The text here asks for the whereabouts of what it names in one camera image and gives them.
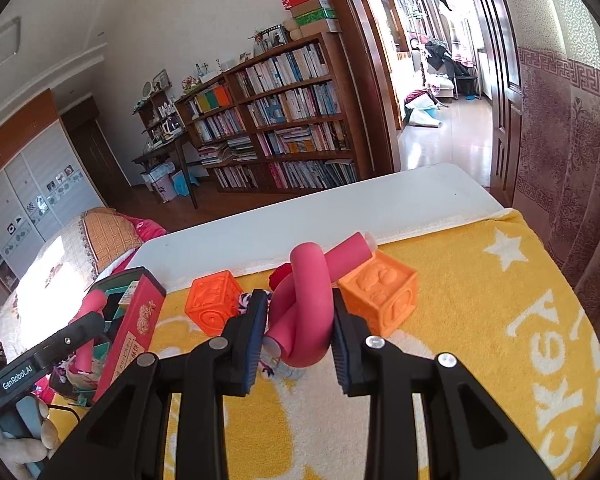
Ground wooden bookshelf with books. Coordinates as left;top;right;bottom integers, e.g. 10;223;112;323
176;32;373;193

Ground gloved left hand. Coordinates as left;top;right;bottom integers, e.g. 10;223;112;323
0;396;60;479

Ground grey knitted sock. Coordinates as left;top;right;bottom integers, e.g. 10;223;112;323
275;361;306;382

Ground dark wooden door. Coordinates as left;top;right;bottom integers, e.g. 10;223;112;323
474;0;522;207

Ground pink foam twist roller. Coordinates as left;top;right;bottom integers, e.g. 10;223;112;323
263;232;373;368

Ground orange rubber cube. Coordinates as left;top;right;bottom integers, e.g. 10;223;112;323
184;270;242;336
337;250;418;338

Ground dark wooden desk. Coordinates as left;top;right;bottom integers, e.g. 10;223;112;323
133;133;200;209

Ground stacked gift boxes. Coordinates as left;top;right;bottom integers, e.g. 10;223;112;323
280;0;341;40

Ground white tape roll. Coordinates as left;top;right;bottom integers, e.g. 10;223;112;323
363;232;378;252

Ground bed with red blanket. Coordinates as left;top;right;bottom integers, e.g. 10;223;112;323
0;206;169;366

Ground orange checked pillow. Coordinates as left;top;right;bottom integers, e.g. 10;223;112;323
81;207;143;272

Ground red metal tin box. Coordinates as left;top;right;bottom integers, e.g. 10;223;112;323
50;266;166;406

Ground purple patterned curtain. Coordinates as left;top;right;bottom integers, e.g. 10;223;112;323
515;48;600;341

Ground white wardrobe with stickers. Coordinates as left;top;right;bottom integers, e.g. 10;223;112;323
0;90;104;292

